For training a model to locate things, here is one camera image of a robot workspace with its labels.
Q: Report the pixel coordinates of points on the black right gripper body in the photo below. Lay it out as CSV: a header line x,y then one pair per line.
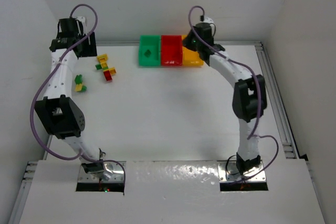
x,y
189,41

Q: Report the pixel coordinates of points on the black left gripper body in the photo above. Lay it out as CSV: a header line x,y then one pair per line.
x,y
89,44

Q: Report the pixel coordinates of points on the green lego brick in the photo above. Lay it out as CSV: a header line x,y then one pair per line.
x,y
147,53

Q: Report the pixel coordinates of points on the green yellow lego cluster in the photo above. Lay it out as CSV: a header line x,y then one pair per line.
x,y
79,86

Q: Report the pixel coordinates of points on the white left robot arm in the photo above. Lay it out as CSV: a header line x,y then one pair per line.
x,y
59,114

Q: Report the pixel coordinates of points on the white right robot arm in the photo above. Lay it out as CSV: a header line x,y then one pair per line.
x,y
249,97

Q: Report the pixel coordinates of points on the yellow plastic bin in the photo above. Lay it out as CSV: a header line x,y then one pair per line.
x,y
191,58

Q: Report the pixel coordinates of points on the red plastic bin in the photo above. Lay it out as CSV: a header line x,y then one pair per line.
x,y
171,50

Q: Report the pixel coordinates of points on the green plastic bin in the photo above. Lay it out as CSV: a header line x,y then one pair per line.
x,y
152,43

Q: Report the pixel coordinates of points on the stacked lego brick tower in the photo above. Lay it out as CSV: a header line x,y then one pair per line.
x,y
102,65

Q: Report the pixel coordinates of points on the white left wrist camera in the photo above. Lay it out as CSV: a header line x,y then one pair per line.
x,y
83,21

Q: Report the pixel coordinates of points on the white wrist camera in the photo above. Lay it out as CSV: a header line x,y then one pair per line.
x,y
83,21
206,19

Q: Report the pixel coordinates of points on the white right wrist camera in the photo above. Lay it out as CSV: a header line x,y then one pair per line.
x,y
206,19

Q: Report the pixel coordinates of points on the aluminium frame rail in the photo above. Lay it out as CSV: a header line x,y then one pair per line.
x,y
283,125

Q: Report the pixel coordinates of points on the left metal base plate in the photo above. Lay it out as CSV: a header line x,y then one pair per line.
x,y
107,172

